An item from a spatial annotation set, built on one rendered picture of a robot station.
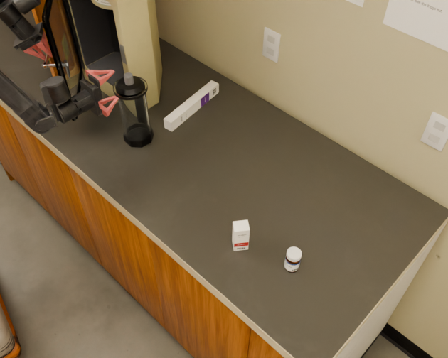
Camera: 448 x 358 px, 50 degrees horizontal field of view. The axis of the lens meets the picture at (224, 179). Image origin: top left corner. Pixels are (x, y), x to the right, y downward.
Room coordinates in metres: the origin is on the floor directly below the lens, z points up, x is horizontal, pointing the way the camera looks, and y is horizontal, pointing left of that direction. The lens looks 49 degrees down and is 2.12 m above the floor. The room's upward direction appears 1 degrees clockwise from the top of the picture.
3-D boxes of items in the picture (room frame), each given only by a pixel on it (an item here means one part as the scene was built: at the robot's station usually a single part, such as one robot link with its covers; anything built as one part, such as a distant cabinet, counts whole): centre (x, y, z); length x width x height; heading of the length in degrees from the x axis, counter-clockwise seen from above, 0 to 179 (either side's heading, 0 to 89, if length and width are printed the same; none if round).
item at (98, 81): (1.16, 0.37, 1.23); 0.09 x 0.07 x 0.07; 136
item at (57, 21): (1.39, 0.54, 1.19); 0.30 x 0.01 x 0.40; 7
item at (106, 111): (1.16, 0.37, 1.16); 0.09 x 0.07 x 0.07; 136
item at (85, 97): (1.10, 0.42, 1.20); 0.07 x 0.07 x 0.10; 46
